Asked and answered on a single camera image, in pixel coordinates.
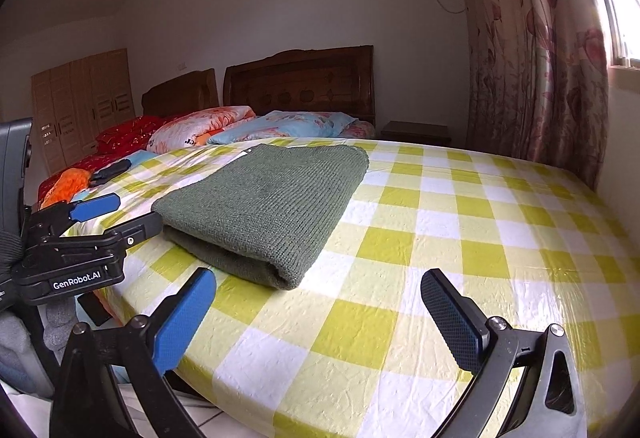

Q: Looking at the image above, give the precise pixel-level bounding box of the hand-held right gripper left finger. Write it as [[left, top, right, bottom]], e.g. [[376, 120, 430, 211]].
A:
[[50, 267, 217, 438]]

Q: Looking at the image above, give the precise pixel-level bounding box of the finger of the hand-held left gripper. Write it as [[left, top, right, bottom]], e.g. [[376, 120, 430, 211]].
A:
[[102, 211, 164, 250], [62, 192, 122, 223]]

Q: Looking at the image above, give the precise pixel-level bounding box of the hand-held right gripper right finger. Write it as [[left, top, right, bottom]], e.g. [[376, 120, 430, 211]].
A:
[[421, 268, 589, 438]]

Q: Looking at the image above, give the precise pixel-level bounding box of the green and white knit sweater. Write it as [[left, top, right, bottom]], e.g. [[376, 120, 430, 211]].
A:
[[150, 143, 371, 291]]

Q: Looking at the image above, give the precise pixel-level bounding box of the person's left forearm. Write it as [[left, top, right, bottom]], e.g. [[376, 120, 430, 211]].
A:
[[0, 297, 77, 400]]

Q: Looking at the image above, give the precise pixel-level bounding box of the orange cloth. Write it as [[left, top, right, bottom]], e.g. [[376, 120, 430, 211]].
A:
[[39, 167, 94, 210]]

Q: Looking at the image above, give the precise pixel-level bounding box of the small black object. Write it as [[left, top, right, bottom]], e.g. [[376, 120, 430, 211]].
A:
[[89, 159, 132, 187]]

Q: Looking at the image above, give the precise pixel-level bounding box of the red bed sheet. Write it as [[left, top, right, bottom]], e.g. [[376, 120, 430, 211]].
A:
[[37, 149, 152, 200]]

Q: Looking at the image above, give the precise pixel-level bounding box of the yellow white checked tablecloth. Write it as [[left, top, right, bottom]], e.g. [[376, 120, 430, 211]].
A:
[[64, 137, 640, 438]]

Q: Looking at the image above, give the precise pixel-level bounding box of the red pillow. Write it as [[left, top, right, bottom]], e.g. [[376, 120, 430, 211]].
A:
[[94, 115, 167, 155]]

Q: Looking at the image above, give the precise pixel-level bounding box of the light wooden wardrobe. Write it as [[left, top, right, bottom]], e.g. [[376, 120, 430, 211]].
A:
[[30, 47, 136, 174]]

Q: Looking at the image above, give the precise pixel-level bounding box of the pink floral pillow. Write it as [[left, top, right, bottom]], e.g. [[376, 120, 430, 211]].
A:
[[147, 105, 257, 155]]

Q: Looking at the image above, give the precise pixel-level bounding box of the narrow wooden headboard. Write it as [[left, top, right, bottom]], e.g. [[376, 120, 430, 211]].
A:
[[141, 68, 220, 117]]

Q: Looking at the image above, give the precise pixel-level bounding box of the blue floral quilt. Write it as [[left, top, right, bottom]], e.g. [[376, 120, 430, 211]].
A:
[[205, 109, 359, 147]]

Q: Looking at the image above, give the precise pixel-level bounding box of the dark wooden nightstand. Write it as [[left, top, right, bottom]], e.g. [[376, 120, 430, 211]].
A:
[[380, 120, 453, 150]]

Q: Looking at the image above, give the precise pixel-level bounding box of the wide carved wooden headboard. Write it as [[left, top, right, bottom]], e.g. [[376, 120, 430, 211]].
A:
[[222, 45, 376, 125]]

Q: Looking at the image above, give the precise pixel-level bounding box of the pink floral curtain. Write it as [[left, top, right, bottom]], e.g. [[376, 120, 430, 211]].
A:
[[445, 0, 612, 193]]

